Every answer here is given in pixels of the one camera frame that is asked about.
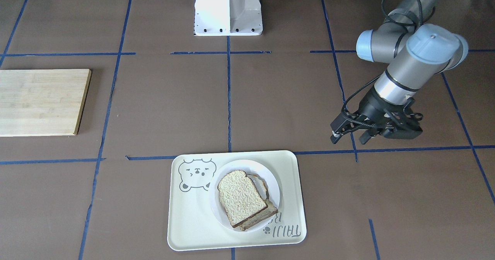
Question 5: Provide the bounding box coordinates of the cream bear serving tray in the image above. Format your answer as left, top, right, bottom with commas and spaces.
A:
167, 150, 307, 251

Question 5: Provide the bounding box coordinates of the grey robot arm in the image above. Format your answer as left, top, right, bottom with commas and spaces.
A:
331, 0, 469, 144

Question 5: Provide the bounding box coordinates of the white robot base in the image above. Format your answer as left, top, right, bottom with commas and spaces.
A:
193, 0, 263, 37

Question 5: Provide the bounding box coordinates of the wooden cutting board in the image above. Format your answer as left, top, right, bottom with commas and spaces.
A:
0, 69, 92, 137

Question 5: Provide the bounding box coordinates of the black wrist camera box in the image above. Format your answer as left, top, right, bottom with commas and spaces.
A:
380, 115, 423, 139

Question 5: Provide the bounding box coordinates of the bread slice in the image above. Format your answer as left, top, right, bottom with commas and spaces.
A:
240, 174, 279, 231
217, 170, 268, 228

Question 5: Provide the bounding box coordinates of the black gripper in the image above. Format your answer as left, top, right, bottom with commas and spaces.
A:
330, 88, 416, 144

